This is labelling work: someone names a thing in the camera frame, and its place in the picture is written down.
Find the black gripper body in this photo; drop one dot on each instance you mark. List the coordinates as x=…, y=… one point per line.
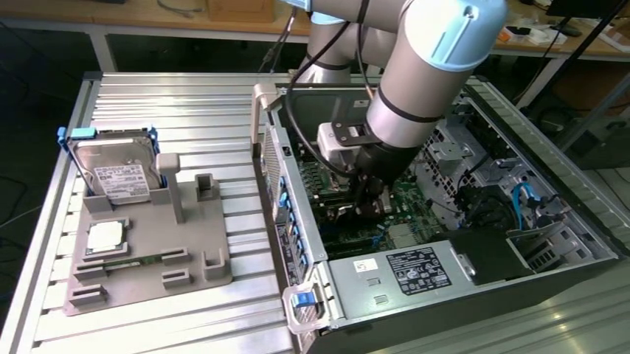
x=387, y=162

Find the green motherboard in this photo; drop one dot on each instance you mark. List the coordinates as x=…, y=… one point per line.
x=413, y=206

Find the silver chipset heatsink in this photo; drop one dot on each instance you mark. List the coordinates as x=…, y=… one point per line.
x=401, y=236

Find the metal disk bay cage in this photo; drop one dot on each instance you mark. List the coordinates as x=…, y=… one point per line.
x=453, y=155

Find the grey power supply unit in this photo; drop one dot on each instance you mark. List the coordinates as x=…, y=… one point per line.
x=395, y=280

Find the black plastic shroud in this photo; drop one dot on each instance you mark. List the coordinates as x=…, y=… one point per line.
x=492, y=258

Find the open black PC case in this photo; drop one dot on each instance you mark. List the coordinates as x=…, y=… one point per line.
x=541, y=295

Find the grey parts rack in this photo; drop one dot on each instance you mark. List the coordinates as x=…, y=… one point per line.
x=144, y=236

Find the metal slat table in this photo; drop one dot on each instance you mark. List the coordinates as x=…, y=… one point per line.
x=148, y=110

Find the green RAM stick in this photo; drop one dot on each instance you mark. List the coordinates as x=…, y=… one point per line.
x=129, y=262

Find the black slanted pole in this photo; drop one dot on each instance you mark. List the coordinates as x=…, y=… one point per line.
x=587, y=40

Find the silver CPU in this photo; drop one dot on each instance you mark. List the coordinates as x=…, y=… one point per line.
x=105, y=237

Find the black monitor with stand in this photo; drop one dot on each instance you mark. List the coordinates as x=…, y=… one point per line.
x=587, y=7

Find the wooden workbench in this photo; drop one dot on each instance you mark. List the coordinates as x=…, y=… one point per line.
x=148, y=18

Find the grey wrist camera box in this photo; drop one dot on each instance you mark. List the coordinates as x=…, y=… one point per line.
x=334, y=147

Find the hard disk with blue bracket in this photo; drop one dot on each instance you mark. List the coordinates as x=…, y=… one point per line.
x=118, y=169

